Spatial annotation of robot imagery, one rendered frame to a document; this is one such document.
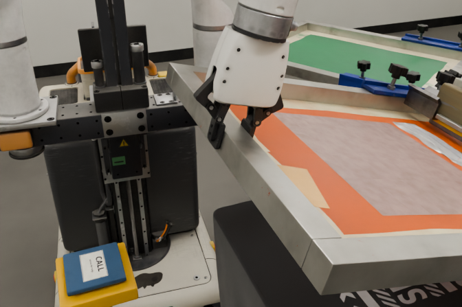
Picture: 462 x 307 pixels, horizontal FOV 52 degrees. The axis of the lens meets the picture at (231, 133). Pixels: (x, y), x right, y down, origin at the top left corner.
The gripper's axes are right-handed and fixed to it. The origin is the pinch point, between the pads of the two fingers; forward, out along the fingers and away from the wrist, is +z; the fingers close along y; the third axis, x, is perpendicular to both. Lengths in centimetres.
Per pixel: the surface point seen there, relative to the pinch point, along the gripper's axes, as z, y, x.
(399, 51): 0, -115, -92
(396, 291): 22.3, -33.3, 11.9
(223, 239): 30.3, -12.2, -13.7
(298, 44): 10, -82, -116
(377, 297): 23.4, -29.5, 11.7
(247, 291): 32.6, -12.9, -1.2
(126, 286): 33.6, 8.7, -5.9
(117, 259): 32.1, 9.6, -11.5
